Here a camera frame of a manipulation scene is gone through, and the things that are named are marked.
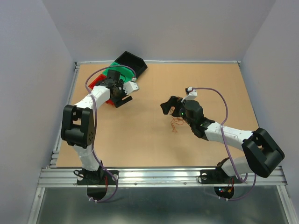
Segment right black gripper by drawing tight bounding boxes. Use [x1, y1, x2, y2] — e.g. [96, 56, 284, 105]
[161, 95, 194, 127]

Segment cable bundle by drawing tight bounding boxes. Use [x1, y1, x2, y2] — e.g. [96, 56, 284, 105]
[168, 106, 187, 133]

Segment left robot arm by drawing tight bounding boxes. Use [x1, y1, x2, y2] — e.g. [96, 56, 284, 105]
[61, 66, 139, 185]

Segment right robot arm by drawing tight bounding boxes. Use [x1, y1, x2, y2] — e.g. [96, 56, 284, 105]
[160, 96, 285, 182]

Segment green plastic bin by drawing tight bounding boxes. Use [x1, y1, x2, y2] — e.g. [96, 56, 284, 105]
[102, 67, 134, 82]

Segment red plastic bin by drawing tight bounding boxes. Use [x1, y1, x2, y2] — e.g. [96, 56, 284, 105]
[88, 74, 115, 109]

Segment black plastic bin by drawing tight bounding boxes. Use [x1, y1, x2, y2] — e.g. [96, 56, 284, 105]
[115, 51, 148, 78]

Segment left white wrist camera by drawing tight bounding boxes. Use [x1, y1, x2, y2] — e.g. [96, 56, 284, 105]
[123, 81, 140, 95]

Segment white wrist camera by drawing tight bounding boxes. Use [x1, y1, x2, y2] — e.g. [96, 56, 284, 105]
[123, 81, 140, 95]
[181, 87, 198, 102]

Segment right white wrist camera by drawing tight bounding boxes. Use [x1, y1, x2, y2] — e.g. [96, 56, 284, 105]
[181, 87, 198, 102]

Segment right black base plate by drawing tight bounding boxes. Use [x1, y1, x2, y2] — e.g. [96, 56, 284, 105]
[197, 169, 242, 184]

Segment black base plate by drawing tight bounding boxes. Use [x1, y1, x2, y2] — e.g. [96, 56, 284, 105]
[197, 169, 242, 184]
[73, 169, 115, 186]

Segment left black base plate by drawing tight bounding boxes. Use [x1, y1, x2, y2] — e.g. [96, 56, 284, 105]
[73, 169, 115, 186]

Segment aluminium mounting rail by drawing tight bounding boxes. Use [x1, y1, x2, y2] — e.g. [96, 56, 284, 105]
[37, 166, 287, 187]

